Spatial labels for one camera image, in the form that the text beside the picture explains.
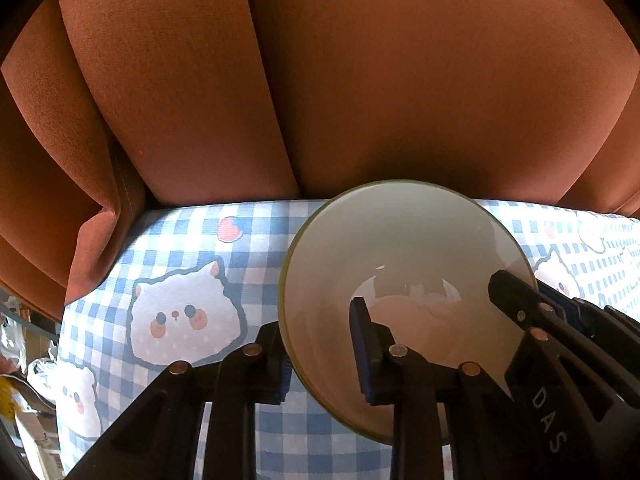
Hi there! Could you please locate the blue-patterned bowl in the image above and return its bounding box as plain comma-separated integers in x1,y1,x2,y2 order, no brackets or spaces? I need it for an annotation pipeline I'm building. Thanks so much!
278,180,536,443

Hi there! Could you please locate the blue checkered bear tablecloth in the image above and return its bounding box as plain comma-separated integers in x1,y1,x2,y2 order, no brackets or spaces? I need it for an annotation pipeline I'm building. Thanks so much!
55,200,639,469

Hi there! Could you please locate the orange pleated curtain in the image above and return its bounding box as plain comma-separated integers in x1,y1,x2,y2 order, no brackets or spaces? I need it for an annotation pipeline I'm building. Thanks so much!
1,0,639,318

